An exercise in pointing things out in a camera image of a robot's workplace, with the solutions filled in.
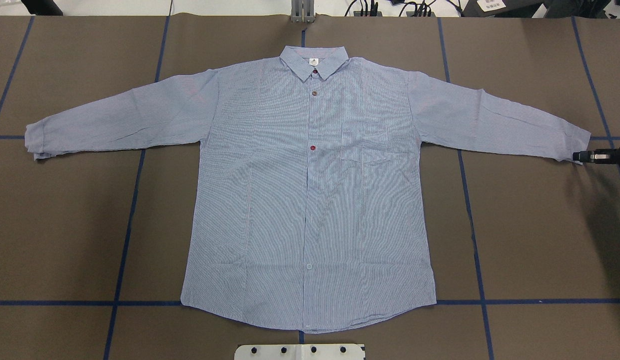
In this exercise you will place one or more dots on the grey usb hub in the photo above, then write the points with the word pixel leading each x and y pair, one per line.
pixel 414 9
pixel 367 9

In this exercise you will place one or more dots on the light blue striped shirt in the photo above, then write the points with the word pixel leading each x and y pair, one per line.
pixel 308 212

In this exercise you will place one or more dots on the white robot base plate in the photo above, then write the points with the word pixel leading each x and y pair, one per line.
pixel 321 351

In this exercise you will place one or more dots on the black box with label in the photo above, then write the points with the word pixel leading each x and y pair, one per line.
pixel 501 8

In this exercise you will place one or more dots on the grey aluminium frame post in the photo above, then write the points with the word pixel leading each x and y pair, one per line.
pixel 303 11

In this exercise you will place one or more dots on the grey USB hub right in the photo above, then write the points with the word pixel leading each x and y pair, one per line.
pixel 414 9

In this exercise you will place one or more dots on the grey USB hub left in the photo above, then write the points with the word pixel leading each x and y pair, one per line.
pixel 367 9

